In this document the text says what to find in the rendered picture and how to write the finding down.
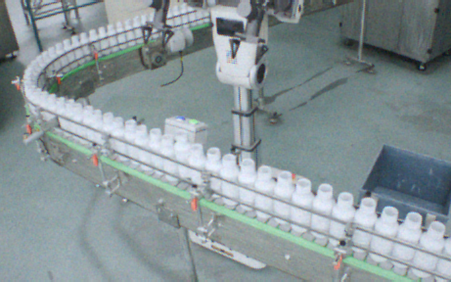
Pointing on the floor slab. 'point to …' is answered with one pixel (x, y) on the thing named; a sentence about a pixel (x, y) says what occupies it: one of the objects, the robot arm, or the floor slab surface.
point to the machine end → (411, 25)
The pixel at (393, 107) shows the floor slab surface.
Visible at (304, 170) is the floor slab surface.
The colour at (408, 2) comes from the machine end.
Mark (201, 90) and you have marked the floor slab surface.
